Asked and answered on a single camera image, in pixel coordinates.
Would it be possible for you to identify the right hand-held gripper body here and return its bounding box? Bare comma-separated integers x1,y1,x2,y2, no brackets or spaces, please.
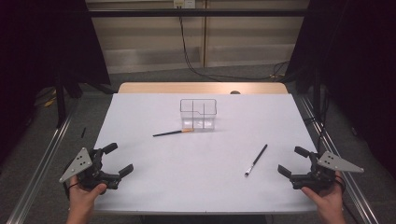
290,150,365,193

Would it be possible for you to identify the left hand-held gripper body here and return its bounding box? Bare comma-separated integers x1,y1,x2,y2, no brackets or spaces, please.
59,147,121,191

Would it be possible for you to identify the black pen with white tip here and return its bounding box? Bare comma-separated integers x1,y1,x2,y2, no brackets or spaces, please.
244,144,268,178

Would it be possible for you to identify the black pencil with tan end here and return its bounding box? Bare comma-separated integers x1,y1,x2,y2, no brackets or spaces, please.
152,128,194,138

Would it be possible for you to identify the clear plastic organizer box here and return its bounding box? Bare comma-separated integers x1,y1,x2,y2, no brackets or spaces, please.
179,98,218,133

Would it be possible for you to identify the person's left hand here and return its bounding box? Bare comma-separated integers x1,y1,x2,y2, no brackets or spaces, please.
68,175,107,213

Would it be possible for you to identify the person's right hand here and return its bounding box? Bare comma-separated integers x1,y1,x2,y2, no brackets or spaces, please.
301,175,345,215

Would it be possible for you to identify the black metal stand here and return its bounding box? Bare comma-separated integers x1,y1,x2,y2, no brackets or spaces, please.
54,73,68,129

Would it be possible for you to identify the white table sheet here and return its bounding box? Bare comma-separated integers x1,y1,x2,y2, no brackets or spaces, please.
92,92,318,216

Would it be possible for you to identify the black curtain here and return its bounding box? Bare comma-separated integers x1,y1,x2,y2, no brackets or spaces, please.
284,0,396,178
0,0,111,162

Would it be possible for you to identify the black horizontal bar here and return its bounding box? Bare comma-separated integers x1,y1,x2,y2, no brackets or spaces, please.
88,8,309,18

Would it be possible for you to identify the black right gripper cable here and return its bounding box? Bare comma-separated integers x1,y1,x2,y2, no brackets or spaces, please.
334,174,362,224

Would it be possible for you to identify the aluminium floor rail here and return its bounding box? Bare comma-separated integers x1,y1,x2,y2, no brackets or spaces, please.
6,102,78,224
298,94,379,224

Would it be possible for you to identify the black wall cable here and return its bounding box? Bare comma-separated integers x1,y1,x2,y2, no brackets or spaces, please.
177,15,290,82

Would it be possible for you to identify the white wall socket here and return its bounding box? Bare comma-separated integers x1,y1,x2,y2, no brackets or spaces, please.
173,0,196,9

